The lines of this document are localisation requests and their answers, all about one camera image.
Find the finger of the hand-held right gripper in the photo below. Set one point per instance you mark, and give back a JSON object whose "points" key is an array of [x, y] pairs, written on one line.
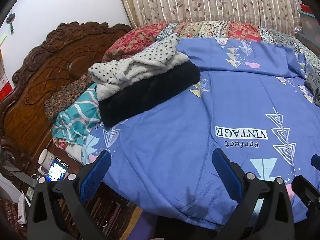
{"points": [[306, 192], [316, 161]]}

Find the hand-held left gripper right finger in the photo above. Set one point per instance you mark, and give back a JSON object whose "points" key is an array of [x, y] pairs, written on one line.
{"points": [[228, 173]]}

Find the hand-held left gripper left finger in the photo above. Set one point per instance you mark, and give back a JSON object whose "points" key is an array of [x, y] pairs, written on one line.
{"points": [[95, 177]]}

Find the white fleece jacket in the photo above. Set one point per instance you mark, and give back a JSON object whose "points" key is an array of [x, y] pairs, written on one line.
{"points": [[140, 65]]}

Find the white floral pillow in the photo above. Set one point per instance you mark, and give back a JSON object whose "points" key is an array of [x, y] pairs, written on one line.
{"points": [[72, 152]]}

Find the smartphone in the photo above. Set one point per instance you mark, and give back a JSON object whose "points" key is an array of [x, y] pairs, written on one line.
{"points": [[56, 171]]}

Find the white mug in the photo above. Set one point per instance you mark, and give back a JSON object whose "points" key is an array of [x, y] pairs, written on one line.
{"points": [[45, 158]]}

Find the blue printed bedsheet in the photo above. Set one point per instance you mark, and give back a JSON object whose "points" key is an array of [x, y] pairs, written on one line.
{"points": [[175, 150]]}

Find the teal wavy-print pillow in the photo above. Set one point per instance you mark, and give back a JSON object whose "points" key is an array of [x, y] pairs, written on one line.
{"points": [[75, 115]]}

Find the purple floor mat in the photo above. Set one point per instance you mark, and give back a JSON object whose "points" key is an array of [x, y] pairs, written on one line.
{"points": [[147, 225]]}

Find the grey puffer jacket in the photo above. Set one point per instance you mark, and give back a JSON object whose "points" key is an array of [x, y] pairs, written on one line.
{"points": [[313, 85]]}

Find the white cardboard packet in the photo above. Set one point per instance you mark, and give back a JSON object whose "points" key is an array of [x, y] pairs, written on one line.
{"points": [[23, 210]]}

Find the brown floral pillow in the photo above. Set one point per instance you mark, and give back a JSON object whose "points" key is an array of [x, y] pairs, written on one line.
{"points": [[65, 97]]}

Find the dark navy fleece garment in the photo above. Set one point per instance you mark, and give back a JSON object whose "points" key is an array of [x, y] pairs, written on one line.
{"points": [[150, 92]]}

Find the carved wooden headboard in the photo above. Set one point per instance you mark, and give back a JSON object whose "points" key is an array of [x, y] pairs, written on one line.
{"points": [[50, 75]]}

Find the teal-lidded storage box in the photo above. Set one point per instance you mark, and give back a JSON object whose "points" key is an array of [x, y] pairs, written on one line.
{"points": [[304, 22]]}

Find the red floral patchwork quilt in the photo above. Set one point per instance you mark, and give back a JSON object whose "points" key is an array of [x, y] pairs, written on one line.
{"points": [[240, 30]]}

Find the red box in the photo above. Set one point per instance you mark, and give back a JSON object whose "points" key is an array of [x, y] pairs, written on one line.
{"points": [[305, 8]]}

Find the green sticky note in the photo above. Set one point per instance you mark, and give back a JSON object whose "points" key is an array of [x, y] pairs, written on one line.
{"points": [[3, 38]]}

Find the beige leaf-print curtain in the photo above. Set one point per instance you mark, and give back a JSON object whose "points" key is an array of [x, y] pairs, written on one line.
{"points": [[200, 2]]}

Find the yellow and red wall calendar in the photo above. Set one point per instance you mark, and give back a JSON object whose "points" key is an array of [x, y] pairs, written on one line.
{"points": [[5, 80]]}

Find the hanging wall ornament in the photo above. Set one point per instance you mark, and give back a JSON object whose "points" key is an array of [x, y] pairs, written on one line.
{"points": [[10, 18]]}

